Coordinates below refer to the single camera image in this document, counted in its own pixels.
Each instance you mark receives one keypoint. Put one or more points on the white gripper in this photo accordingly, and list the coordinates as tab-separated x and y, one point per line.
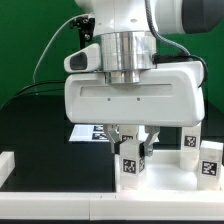
168	95

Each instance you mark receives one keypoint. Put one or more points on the white square table top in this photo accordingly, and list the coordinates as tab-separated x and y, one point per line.
163	172

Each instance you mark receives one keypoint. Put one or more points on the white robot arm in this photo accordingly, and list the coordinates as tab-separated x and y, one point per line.
122	80

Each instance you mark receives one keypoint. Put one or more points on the white base tag plate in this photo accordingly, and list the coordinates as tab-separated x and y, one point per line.
95	133

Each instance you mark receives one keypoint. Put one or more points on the white front fence bar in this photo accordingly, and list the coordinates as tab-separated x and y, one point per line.
147	205

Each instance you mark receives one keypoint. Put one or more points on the white side fence block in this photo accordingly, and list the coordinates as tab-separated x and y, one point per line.
7	165

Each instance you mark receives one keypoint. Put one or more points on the black camera stand pole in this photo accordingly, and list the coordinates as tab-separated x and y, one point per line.
82	38

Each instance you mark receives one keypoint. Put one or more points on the black camera on stand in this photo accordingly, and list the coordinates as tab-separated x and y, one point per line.
84	22

